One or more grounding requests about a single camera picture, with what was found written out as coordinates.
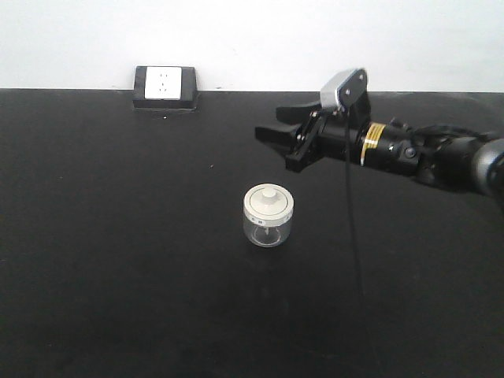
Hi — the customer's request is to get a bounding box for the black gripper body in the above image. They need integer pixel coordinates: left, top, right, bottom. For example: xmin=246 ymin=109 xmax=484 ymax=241
xmin=286 ymin=71 xmax=371 ymax=172

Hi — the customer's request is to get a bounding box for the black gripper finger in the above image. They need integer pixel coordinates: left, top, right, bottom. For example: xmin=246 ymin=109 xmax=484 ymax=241
xmin=254 ymin=125 xmax=306 ymax=167
xmin=276 ymin=101 xmax=321 ymax=125

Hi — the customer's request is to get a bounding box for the glass jar with cream lid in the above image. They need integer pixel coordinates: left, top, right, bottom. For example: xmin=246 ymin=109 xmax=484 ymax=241
xmin=243 ymin=183 xmax=295 ymax=248

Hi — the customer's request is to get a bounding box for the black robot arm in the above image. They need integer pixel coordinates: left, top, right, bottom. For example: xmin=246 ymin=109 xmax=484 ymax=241
xmin=255 ymin=68 xmax=503 ymax=206

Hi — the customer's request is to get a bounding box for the black white power socket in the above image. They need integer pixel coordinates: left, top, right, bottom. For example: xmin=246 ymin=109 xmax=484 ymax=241
xmin=132 ymin=65 xmax=198 ymax=111

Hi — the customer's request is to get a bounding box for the black camera cable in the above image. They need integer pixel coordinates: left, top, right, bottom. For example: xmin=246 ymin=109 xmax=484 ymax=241
xmin=343 ymin=106 xmax=375 ymax=347

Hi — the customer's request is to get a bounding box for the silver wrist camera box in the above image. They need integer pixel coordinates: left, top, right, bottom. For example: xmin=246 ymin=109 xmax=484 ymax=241
xmin=320 ymin=69 xmax=367 ymax=112

